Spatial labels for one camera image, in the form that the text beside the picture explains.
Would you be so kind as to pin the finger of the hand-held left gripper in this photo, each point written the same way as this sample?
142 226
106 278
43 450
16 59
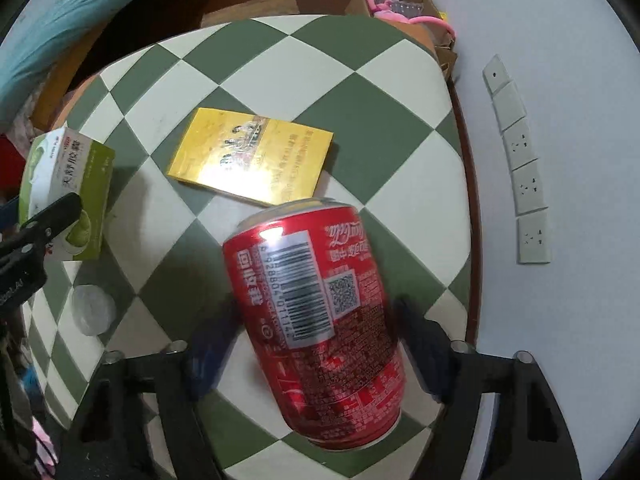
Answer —
50 217

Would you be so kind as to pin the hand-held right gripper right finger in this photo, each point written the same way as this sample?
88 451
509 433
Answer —
425 355

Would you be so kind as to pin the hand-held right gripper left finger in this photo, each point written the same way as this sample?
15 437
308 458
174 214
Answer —
205 365

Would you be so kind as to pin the red drink can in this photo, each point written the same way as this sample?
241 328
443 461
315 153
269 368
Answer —
320 330

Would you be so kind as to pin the green medicine box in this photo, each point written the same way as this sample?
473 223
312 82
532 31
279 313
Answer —
65 190

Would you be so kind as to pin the red cloth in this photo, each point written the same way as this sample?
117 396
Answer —
5 157

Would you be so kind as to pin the clear plastic cup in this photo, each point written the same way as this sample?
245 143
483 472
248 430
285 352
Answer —
91 310

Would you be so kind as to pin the light blue duvet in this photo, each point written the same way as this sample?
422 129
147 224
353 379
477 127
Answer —
55 15

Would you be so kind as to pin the yellow flat box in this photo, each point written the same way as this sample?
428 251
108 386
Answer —
250 157

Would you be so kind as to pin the green checkered table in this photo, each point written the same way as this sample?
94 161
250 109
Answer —
325 60

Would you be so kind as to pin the open cardboard box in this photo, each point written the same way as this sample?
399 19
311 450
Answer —
430 25

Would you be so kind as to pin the cardboard box with pink toy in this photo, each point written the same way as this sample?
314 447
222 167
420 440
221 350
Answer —
395 12

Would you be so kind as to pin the white wall socket plate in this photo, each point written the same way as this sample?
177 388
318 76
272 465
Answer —
520 142
534 237
509 106
496 74
530 187

